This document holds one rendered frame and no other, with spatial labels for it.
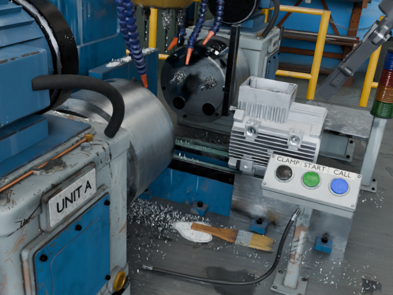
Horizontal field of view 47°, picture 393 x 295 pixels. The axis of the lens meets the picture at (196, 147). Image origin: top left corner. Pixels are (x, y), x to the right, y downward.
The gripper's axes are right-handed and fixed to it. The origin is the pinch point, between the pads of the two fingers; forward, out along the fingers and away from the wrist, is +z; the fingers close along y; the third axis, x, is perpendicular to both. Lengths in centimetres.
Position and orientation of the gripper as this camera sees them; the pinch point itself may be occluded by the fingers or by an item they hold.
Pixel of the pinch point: (333, 82)
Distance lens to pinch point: 100.3
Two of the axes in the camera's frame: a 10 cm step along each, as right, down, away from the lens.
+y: -3.7, 3.7, -8.5
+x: 7.6, 6.4, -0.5
